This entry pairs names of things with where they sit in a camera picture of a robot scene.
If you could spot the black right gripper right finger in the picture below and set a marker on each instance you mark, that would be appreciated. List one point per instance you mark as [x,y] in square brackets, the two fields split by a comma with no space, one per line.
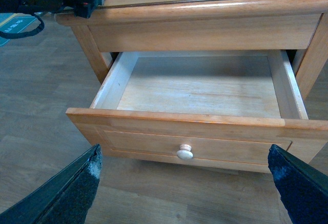
[302,188]

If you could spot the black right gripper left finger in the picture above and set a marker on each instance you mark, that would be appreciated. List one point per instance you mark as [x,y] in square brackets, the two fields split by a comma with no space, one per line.
[64,198]

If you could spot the wooden drawer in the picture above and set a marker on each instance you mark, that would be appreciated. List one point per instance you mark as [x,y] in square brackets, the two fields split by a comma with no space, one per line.
[219,109]

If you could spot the green floor mat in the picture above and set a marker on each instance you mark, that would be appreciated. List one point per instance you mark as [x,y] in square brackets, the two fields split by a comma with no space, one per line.
[15,23]

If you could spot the wooden nightstand frame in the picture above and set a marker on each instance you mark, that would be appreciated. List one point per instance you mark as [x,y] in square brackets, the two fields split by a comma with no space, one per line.
[163,25]

